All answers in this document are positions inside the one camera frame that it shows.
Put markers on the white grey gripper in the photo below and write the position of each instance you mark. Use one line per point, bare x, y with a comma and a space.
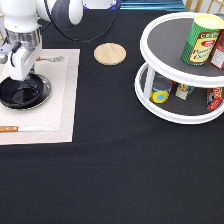
20, 62

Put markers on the black ribbed bowl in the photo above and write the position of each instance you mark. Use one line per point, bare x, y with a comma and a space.
17, 94

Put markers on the white two-tier lazy Susan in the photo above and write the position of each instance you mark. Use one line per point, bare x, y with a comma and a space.
161, 46

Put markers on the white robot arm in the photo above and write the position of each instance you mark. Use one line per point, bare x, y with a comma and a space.
24, 33

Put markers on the silver metal plate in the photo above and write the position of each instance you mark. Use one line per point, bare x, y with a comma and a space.
45, 94

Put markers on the beige woven placemat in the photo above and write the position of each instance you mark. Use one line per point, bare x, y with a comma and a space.
57, 112

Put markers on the round wooden coaster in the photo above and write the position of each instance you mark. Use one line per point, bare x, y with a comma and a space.
109, 54

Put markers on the yellow blue can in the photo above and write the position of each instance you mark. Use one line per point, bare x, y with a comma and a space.
160, 89

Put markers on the blue yellow small box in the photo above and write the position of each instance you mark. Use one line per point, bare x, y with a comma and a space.
183, 91

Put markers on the yellow green parmesan canister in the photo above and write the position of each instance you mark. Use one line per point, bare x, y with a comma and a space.
202, 37

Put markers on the red raisins box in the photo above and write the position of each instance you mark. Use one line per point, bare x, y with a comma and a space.
217, 58

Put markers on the wooden handled fork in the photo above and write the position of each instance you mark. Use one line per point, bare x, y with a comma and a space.
50, 59

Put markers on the wooden handled knife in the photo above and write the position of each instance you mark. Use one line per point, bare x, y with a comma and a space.
5, 129

